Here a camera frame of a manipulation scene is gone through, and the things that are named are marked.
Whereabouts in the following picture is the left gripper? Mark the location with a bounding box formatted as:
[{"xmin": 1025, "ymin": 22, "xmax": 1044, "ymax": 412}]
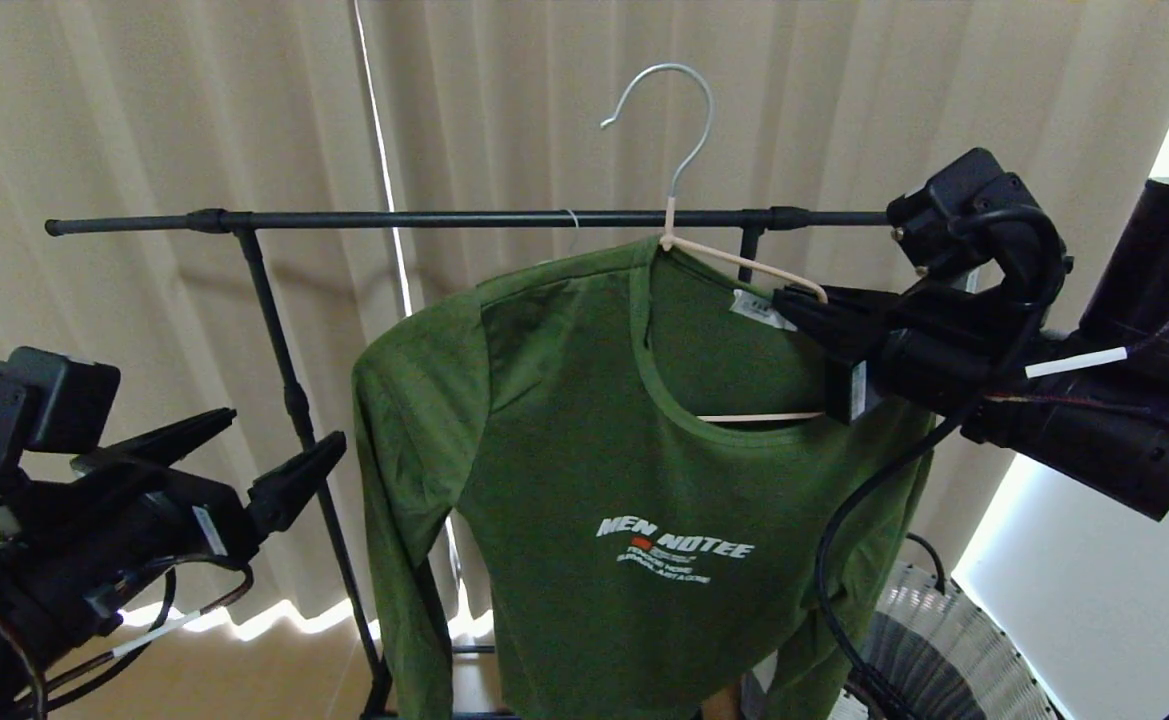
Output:
[{"xmin": 2, "ymin": 406, "xmax": 348, "ymax": 623}]

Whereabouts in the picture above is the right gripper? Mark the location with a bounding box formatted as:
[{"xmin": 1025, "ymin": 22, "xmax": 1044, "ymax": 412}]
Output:
[{"xmin": 822, "ymin": 298, "xmax": 1169, "ymax": 523}]

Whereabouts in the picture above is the green garment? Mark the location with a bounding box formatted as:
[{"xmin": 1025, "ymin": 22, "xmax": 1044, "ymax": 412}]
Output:
[{"xmin": 352, "ymin": 238, "xmax": 937, "ymax": 720}]

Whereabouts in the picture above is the white laundry basket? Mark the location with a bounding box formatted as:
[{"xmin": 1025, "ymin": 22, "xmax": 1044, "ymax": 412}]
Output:
[{"xmin": 739, "ymin": 533, "xmax": 1067, "ymax": 720}]

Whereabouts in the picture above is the black clothes rack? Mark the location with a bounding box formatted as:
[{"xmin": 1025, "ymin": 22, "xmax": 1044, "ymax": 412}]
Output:
[{"xmin": 44, "ymin": 207, "xmax": 895, "ymax": 720}]

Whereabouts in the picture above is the beige curtain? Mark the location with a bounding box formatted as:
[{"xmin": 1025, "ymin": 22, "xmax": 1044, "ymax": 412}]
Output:
[{"xmin": 0, "ymin": 0, "xmax": 1169, "ymax": 641}]

